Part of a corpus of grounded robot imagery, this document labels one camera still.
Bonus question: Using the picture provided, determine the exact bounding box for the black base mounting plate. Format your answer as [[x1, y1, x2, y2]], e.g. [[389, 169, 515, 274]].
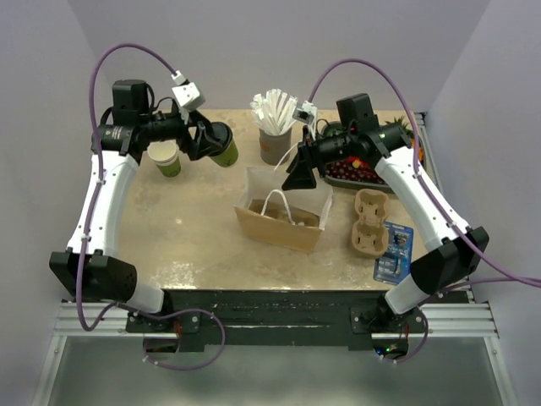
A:
[[124, 289, 431, 353]]

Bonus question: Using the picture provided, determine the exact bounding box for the small orange pineapple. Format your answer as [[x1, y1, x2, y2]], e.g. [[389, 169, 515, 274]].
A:
[[385, 116, 414, 140]]

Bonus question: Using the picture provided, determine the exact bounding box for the green paper coffee cup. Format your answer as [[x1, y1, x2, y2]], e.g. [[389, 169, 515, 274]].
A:
[[210, 138, 238, 167]]

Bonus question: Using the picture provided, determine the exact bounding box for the white wrapped straws bundle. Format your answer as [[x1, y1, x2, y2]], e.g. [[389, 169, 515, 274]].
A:
[[250, 89, 301, 136]]

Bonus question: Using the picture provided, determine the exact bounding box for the brown paper bag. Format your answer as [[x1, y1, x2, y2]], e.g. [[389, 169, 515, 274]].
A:
[[234, 167, 333, 253]]

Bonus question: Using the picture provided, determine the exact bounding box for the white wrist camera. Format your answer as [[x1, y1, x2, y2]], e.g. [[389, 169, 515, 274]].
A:
[[292, 101, 318, 138], [172, 70, 205, 117]]

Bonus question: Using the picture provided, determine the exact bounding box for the grey fruit tray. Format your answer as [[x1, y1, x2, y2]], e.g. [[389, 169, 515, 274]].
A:
[[317, 120, 428, 195]]

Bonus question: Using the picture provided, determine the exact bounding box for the brown pulp cup carrier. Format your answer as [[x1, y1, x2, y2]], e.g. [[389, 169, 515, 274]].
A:
[[351, 189, 390, 259]]

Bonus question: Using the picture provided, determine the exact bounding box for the blue razor blister pack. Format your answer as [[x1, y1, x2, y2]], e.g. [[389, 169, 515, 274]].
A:
[[373, 222, 413, 285]]

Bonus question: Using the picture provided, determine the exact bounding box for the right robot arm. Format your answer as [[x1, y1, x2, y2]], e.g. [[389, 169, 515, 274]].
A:
[[281, 93, 489, 332]]

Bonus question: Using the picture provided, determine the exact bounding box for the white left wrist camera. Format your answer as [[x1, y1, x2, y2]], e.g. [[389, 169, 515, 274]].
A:
[[172, 70, 205, 117]]

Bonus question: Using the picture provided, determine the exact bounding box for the dark purple grape bunch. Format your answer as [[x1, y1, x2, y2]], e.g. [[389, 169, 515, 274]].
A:
[[325, 156, 386, 189]]

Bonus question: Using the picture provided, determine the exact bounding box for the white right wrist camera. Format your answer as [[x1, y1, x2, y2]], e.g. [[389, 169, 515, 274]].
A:
[[292, 101, 318, 138]]

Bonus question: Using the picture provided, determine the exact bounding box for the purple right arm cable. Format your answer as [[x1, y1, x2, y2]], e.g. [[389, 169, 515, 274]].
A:
[[308, 58, 541, 365]]

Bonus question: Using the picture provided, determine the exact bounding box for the grey straw holder cup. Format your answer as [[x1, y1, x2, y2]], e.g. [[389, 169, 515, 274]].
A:
[[259, 129, 292, 166]]

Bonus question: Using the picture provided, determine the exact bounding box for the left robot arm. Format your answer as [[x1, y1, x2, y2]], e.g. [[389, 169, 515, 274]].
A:
[[49, 79, 232, 332]]

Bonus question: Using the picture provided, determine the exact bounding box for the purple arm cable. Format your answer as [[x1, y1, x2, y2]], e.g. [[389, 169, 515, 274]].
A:
[[74, 41, 227, 372], [308, 58, 541, 365]]

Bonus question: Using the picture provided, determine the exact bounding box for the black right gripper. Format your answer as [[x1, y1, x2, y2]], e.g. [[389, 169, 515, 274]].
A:
[[282, 126, 357, 191]]

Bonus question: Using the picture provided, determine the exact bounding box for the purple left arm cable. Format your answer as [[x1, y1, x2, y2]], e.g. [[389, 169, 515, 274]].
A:
[[74, 41, 227, 372]]

